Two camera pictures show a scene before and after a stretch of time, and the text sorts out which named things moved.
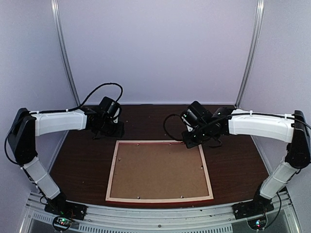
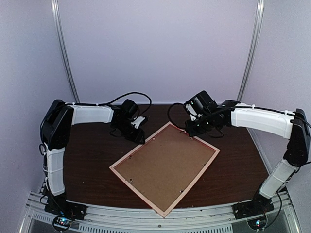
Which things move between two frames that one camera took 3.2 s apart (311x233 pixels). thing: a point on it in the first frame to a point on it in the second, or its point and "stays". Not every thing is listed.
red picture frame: x=157 y=200 to x=143 y=196
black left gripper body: x=107 y=129 to x=127 y=132
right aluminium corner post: x=259 y=21 stays
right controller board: x=258 y=223 stays
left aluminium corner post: x=56 y=11 stays
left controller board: x=61 y=224 stays
